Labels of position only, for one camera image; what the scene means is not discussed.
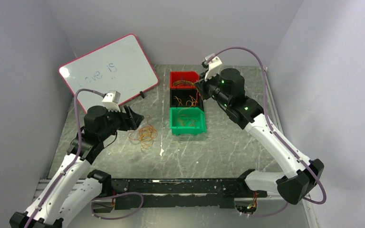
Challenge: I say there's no red plastic bin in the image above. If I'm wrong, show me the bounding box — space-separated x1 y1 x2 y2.
169 71 200 89

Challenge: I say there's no green plastic bin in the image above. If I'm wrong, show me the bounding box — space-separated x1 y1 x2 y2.
170 107 207 135

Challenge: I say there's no orange thin cable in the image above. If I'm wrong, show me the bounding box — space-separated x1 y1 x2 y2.
174 114 201 128
127 114 159 153

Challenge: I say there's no yellow cable in red bin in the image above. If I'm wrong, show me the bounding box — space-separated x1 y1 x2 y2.
172 79 198 89

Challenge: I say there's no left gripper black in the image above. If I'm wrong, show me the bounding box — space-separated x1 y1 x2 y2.
98 104 144 140

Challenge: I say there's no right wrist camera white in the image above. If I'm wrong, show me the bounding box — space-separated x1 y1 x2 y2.
202 53 222 81

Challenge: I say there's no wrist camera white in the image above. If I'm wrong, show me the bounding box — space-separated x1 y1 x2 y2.
202 53 222 81
102 91 121 112

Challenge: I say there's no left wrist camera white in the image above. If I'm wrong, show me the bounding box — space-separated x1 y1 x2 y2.
102 91 121 112

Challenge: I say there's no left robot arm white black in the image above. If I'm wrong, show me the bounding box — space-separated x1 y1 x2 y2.
10 105 144 228

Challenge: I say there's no black plastic bin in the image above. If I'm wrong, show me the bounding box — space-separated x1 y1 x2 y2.
170 89 204 111

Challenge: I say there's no aluminium rail frame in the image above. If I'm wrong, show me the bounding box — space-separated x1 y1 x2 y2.
25 178 311 228

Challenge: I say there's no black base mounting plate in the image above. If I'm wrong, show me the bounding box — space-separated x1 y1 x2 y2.
99 178 267 210

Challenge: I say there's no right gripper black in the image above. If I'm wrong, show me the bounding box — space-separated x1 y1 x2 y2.
194 68 231 107

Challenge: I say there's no whiteboard with pink frame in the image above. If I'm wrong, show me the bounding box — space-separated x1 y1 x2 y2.
58 34 159 105

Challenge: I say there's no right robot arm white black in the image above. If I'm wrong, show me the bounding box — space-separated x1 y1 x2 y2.
194 68 325 205

